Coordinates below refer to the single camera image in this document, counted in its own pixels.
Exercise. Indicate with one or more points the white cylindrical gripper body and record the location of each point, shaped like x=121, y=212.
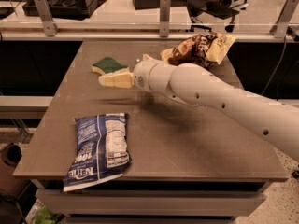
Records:
x=141, y=75

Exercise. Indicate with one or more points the green and yellow sponge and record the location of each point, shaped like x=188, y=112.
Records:
x=108, y=65

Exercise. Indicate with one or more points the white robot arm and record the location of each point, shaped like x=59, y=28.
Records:
x=192, y=84

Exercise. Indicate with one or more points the brown yellow snack bag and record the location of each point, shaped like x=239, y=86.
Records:
x=204, y=50

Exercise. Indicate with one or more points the black office chair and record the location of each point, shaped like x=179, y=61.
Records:
x=215, y=3

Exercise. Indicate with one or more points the blue chip bag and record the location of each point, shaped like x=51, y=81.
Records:
x=102, y=153

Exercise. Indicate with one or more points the black equipment case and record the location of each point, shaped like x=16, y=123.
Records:
x=73, y=9

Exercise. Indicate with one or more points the brown bin at left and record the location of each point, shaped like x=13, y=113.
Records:
x=9, y=184

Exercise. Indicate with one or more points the green item under table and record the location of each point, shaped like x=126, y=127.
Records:
x=45, y=216

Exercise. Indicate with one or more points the middle metal bracket post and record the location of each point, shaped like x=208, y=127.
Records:
x=164, y=18

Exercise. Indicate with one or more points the metal bracket post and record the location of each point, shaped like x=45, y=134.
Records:
x=164, y=18
x=43, y=10
x=279, y=29

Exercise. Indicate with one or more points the left metal bracket post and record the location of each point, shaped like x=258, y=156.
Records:
x=43, y=10

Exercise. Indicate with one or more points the right metal bracket post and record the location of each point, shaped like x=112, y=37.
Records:
x=279, y=29

